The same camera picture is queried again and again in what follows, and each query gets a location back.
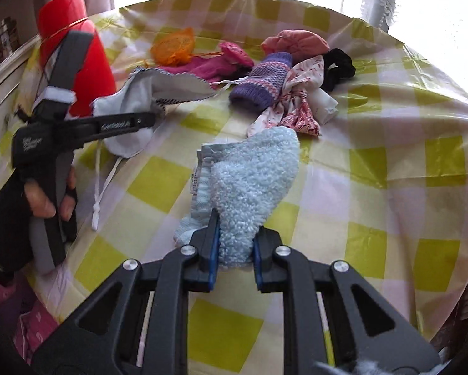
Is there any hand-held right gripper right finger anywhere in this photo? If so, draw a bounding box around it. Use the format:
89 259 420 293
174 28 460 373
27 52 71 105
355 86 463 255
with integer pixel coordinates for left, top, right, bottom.
253 228 442 375

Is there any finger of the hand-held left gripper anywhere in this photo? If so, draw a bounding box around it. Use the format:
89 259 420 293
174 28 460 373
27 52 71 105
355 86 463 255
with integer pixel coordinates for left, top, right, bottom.
78 112 159 143

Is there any pink patterned fabric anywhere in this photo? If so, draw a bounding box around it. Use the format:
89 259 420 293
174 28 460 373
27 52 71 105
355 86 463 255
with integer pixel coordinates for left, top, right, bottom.
0 273 59 360

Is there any purple knitted sock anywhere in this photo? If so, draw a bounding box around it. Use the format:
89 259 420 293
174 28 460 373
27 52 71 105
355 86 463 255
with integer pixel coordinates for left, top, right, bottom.
229 52 293 112

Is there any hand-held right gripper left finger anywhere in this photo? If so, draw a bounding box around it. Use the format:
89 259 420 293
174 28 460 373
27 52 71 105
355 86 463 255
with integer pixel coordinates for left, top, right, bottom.
31 209 223 375

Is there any white drawstring cloth pouch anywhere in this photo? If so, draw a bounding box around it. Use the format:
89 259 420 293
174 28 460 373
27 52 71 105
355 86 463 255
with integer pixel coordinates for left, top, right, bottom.
91 66 219 231

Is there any orange mesh bag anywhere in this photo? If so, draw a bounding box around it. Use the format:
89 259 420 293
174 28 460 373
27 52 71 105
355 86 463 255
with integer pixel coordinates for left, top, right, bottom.
150 27 197 66

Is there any magenta knitted cloth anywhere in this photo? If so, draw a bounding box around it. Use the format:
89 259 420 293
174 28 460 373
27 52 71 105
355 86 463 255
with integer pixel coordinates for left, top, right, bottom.
161 41 255 84

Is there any person's left hand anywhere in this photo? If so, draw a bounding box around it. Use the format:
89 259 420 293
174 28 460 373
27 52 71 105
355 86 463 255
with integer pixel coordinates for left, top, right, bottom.
0 165 80 287

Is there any red thermos bottle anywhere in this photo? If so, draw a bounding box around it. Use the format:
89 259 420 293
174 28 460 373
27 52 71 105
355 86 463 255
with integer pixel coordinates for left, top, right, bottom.
38 0 117 120

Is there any pink fabric hat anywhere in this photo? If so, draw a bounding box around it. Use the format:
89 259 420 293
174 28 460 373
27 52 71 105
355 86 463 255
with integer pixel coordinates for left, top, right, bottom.
261 30 330 57

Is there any light blue fluffy sock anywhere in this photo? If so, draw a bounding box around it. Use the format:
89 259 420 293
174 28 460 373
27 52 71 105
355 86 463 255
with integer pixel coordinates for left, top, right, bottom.
174 127 300 270

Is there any pink floral white cloth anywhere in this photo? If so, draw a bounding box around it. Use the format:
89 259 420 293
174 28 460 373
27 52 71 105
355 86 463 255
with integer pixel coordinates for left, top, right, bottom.
247 55 338 137

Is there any black scrunchie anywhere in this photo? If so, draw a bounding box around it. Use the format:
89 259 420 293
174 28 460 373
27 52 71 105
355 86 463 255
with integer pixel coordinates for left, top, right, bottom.
321 48 356 91

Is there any yellow checkered plastic tablecloth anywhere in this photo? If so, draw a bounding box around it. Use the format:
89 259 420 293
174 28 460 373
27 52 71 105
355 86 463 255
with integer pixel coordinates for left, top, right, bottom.
0 0 468 364

